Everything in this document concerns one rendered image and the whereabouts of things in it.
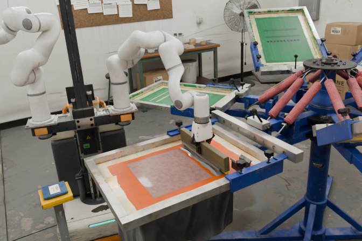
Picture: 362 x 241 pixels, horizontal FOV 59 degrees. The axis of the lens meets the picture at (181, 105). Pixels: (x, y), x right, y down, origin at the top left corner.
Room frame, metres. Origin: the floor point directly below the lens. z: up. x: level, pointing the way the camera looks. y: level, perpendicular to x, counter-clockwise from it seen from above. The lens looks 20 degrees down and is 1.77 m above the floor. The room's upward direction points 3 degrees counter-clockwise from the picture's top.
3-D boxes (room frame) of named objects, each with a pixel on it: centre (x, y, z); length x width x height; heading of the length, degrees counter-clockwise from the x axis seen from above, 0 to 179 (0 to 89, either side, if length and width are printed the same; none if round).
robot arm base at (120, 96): (1.80, 0.35, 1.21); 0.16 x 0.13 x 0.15; 17
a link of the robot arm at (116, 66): (1.79, 0.34, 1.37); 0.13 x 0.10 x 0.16; 144
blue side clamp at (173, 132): (1.75, -0.05, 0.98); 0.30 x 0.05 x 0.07; 118
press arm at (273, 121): (1.66, -0.47, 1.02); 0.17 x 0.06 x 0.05; 118
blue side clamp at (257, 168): (1.26, -0.32, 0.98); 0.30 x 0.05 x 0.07; 118
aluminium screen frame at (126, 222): (1.39, 0.03, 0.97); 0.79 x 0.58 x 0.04; 118
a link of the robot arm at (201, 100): (1.49, -0.07, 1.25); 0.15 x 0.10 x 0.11; 54
